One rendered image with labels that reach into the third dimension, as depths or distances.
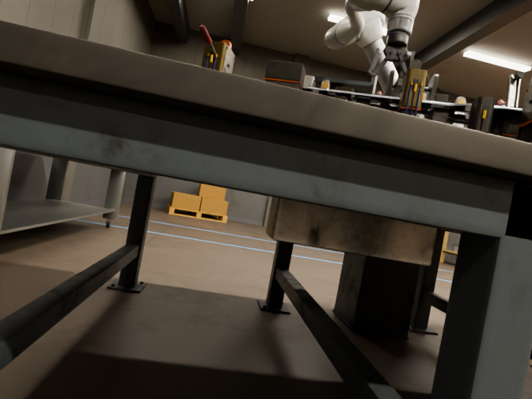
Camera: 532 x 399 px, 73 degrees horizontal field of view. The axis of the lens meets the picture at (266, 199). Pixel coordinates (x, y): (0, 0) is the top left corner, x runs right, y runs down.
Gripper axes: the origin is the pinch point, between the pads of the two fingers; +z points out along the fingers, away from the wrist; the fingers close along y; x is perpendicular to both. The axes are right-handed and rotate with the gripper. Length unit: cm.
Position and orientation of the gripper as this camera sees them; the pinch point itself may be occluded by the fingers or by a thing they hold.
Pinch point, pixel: (388, 90)
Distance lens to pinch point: 143.9
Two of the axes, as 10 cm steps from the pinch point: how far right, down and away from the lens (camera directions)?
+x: -2.0, -0.4, -9.8
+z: -1.8, 9.8, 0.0
